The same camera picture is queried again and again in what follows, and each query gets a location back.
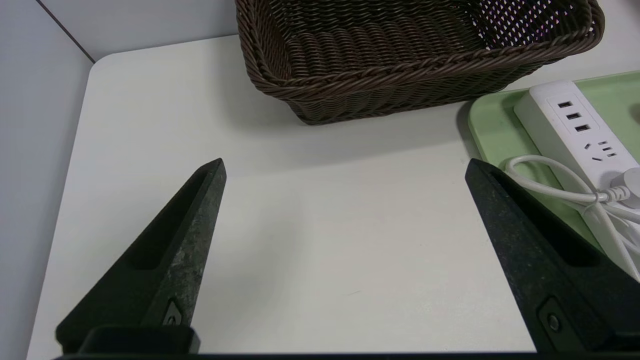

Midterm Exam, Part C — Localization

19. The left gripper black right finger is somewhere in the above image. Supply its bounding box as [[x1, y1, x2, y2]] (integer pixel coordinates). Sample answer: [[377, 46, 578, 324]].
[[465, 158, 640, 355]]

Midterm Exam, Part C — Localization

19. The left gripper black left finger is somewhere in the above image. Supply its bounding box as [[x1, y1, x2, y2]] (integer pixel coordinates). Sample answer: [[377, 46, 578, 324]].
[[55, 158, 228, 355]]

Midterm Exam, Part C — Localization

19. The light green plastic tray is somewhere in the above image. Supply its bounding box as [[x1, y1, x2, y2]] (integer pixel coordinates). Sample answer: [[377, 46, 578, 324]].
[[467, 71, 640, 251]]

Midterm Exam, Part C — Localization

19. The white power strip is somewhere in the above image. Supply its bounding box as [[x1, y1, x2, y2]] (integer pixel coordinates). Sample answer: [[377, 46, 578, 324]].
[[513, 81, 640, 283]]

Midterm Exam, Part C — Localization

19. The dark brown wicker basket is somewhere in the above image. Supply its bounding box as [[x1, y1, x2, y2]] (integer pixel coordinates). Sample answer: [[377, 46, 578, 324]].
[[235, 0, 606, 126]]

